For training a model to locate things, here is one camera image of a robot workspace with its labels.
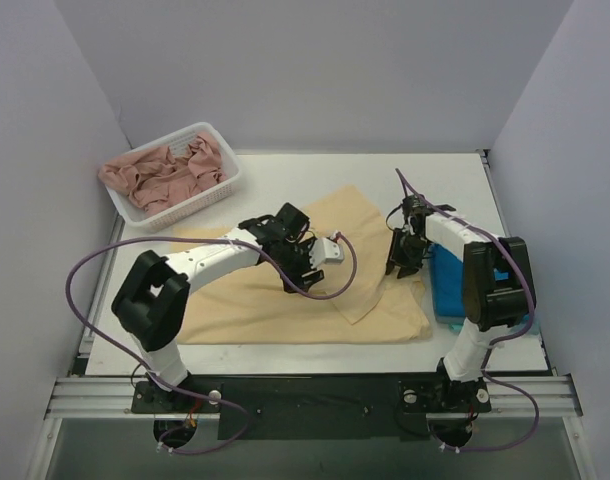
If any yellow t shirt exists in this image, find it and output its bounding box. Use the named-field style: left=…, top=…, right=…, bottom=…
left=177, top=186, right=432, bottom=345

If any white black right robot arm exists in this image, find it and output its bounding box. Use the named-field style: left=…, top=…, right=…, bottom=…
left=385, top=195, right=536, bottom=409

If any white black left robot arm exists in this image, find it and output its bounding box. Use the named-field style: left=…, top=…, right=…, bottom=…
left=111, top=203, right=343, bottom=412

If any blue folded t shirt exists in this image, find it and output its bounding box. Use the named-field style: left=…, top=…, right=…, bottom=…
left=430, top=245, right=465, bottom=322

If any teal folded t shirt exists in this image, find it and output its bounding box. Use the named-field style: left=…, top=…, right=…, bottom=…
left=448, top=319, right=464, bottom=334

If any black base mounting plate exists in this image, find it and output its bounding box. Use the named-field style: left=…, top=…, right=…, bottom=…
left=131, top=373, right=491, bottom=446

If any pink crumpled t shirt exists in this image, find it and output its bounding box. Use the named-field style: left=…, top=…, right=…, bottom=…
left=98, top=132, right=228, bottom=216

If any white plastic perforated basket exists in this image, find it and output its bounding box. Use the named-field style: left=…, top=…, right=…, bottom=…
left=98, top=122, right=243, bottom=233

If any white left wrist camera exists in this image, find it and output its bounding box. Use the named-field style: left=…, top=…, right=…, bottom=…
left=309, top=237, right=345, bottom=268

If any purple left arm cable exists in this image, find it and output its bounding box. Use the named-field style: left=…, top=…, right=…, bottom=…
left=64, top=232, right=359, bottom=456

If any aluminium front frame rail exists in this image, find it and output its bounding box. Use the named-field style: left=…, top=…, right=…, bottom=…
left=46, top=374, right=582, bottom=419

